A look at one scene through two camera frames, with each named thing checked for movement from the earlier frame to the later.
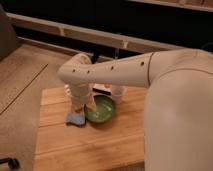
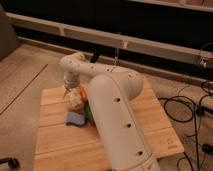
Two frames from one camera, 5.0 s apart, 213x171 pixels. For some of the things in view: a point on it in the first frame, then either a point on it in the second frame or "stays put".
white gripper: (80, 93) → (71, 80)
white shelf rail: (72, 30) stays put
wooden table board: (117, 144) stays put
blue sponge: (74, 117) stays put
